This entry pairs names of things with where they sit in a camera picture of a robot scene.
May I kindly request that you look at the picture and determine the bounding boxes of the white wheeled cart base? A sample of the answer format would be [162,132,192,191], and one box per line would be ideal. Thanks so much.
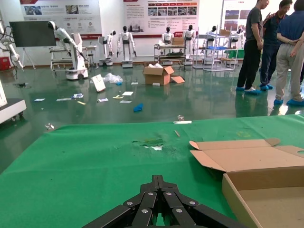
[0,78,27,124]

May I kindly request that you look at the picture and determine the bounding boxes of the man navy polo shirt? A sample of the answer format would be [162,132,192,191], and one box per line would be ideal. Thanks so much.
[259,0,293,91]

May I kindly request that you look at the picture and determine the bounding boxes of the red box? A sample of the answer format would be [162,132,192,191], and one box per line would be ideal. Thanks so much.
[0,57,12,71]

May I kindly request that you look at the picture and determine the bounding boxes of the black monitor on stand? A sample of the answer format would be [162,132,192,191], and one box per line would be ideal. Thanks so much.
[9,20,57,70]

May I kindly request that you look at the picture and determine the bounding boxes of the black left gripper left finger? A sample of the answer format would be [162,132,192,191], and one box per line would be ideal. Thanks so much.
[82,175,159,228]

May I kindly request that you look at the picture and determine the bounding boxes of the cardboard box with round hole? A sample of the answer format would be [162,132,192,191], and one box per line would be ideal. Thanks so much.
[189,137,304,228]

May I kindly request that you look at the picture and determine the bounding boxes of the white humanoid robot on column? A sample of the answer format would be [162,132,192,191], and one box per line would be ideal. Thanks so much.
[47,20,89,80]

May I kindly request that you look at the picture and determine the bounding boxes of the person blue shirt beige trousers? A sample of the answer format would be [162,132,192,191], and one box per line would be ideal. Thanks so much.
[273,0,304,106]

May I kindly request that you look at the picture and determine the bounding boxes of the green covered table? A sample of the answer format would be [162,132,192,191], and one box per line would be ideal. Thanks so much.
[224,48,246,60]

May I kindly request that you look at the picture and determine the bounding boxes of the metal shelf cart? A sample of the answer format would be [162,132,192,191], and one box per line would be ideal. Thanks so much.
[153,43,187,67]

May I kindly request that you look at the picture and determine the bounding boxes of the man grey shirt black trousers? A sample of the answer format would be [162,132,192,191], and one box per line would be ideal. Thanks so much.
[236,0,265,95]

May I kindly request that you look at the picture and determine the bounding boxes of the tipped white carton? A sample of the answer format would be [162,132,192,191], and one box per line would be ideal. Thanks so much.
[91,74,106,93]

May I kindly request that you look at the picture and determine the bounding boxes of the white metal rack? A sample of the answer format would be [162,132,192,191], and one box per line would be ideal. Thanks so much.
[202,30,238,72]

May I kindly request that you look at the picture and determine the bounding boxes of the open cardboard shipping box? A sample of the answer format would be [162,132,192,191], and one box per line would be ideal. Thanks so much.
[142,63,175,86]

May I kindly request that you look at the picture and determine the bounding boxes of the wall poster with photo row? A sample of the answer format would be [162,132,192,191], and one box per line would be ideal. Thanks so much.
[123,0,200,37]

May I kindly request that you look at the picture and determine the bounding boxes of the standing display poster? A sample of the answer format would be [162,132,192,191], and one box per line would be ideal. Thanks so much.
[222,0,253,32]

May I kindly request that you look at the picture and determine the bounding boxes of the clear plastic bag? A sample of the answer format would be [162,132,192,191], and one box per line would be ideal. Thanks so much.
[103,72,124,86]

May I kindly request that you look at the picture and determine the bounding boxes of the green table cloth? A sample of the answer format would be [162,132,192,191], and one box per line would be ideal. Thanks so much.
[0,114,304,228]

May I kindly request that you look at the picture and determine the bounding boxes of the white frame workbench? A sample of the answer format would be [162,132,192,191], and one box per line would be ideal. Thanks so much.
[49,46,98,70]

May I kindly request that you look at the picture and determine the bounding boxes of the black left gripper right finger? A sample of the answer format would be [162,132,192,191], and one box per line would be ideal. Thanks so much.
[158,175,242,228]

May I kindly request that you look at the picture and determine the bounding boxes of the wall poster with red header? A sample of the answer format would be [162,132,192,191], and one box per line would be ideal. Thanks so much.
[19,0,103,37]

